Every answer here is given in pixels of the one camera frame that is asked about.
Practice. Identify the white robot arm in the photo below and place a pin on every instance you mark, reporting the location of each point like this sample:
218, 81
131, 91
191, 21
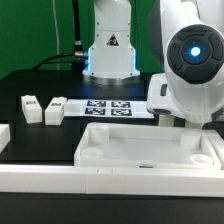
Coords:
187, 39

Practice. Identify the white front fence bar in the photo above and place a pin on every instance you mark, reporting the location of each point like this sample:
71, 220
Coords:
121, 181

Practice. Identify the white marker sheet with tags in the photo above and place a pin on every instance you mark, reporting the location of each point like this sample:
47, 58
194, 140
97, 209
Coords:
107, 108

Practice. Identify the white left fence block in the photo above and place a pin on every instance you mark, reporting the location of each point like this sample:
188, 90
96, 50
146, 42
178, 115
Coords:
4, 136

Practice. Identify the white right fence block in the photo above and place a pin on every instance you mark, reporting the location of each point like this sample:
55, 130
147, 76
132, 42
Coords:
218, 145

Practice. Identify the white fence block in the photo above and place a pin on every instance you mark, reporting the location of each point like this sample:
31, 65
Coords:
4, 136
218, 145

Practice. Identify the white desk tabletop tray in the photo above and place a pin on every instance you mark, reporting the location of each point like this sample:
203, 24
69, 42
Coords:
142, 146

